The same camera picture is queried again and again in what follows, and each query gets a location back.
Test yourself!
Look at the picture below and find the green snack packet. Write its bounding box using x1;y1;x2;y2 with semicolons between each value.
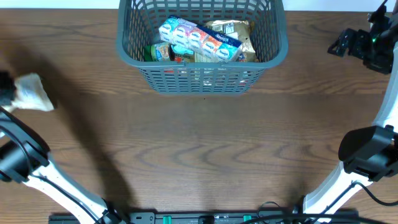
171;45;195;63

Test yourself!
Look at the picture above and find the colourful tissue multipack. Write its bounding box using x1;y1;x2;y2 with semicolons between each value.
158;16;243;63

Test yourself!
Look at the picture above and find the gold foil food bag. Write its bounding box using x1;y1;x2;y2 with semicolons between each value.
205;20;259;62

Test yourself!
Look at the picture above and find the grey plastic lattice basket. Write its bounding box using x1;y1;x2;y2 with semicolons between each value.
116;0;288;95

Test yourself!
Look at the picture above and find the green lid jar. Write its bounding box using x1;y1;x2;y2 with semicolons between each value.
144;42;171;62

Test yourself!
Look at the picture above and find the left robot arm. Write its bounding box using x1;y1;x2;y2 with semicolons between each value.
1;70;129;223

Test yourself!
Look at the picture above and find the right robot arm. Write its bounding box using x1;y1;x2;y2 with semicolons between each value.
292;3;397;223

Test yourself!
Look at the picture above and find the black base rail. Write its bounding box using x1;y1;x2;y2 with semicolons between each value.
48;209;359;224

